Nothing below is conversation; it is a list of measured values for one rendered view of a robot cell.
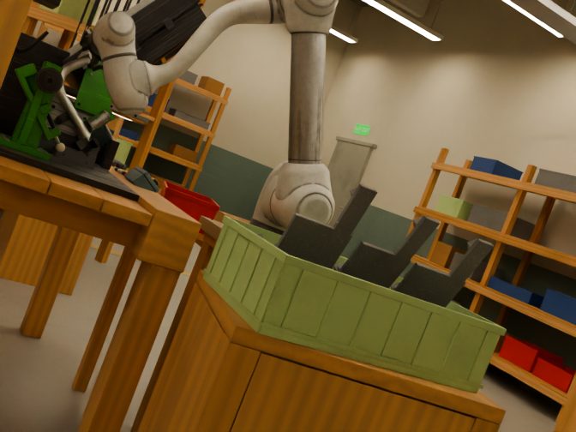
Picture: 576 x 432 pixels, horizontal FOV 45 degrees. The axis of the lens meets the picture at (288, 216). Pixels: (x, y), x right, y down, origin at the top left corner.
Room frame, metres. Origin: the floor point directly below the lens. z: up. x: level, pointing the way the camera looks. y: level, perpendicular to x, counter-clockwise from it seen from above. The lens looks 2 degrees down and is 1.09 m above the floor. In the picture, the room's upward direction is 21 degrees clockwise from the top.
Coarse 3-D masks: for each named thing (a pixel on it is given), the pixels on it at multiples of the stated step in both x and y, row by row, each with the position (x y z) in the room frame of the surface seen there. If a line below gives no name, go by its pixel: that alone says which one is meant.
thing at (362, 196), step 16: (352, 192) 1.52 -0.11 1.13; (368, 192) 1.51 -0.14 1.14; (352, 208) 1.52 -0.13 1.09; (304, 224) 1.51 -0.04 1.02; (320, 224) 1.52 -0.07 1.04; (336, 224) 1.53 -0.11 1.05; (352, 224) 1.54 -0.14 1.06; (288, 240) 1.52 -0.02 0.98; (304, 240) 1.53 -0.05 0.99; (320, 240) 1.54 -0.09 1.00; (336, 240) 1.55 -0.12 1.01; (304, 256) 1.55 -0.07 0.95; (320, 256) 1.56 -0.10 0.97; (336, 256) 1.57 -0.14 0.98
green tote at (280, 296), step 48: (240, 240) 1.62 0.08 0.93; (240, 288) 1.53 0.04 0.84; (288, 288) 1.40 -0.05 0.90; (336, 288) 1.44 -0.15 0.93; (384, 288) 1.49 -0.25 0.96; (288, 336) 1.42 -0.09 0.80; (336, 336) 1.46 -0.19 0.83; (384, 336) 1.51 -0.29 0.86; (432, 336) 1.56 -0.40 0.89; (480, 336) 1.62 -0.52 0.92; (480, 384) 1.64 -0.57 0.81
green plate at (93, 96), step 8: (88, 72) 2.36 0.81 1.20; (96, 72) 2.38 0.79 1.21; (88, 80) 2.36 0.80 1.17; (96, 80) 2.37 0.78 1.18; (104, 80) 2.39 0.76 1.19; (80, 88) 2.34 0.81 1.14; (88, 88) 2.36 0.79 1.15; (96, 88) 2.37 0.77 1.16; (104, 88) 2.38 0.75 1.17; (80, 96) 2.34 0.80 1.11; (88, 96) 2.35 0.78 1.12; (96, 96) 2.37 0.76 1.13; (104, 96) 2.38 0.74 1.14; (80, 104) 2.34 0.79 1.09; (88, 104) 2.35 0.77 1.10; (96, 104) 2.37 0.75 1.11; (104, 104) 2.38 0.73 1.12; (88, 112) 2.35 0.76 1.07; (96, 112) 2.36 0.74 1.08
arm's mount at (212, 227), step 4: (200, 220) 2.31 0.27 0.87; (204, 220) 2.28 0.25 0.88; (208, 220) 2.24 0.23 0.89; (212, 220) 2.28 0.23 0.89; (204, 224) 2.26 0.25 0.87; (208, 224) 2.23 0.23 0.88; (212, 224) 2.20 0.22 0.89; (216, 224) 2.21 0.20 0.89; (220, 224) 2.28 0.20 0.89; (204, 228) 2.25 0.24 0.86; (208, 228) 2.21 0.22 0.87; (212, 228) 2.19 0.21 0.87; (216, 228) 2.15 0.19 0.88; (220, 228) 2.12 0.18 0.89; (208, 232) 2.20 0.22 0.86; (212, 232) 2.17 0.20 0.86; (216, 232) 2.14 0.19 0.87; (212, 236) 2.16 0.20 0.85; (216, 236) 2.13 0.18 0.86; (216, 240) 2.12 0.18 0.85
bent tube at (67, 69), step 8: (88, 56) 2.32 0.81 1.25; (64, 64) 2.29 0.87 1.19; (72, 64) 2.29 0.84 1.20; (80, 64) 2.31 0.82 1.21; (64, 72) 2.28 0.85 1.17; (64, 80) 2.29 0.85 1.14; (64, 96) 2.28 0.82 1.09; (64, 104) 2.28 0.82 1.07; (72, 112) 2.29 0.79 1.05; (72, 120) 2.29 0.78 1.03; (80, 120) 2.30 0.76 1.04; (80, 128) 2.30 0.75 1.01
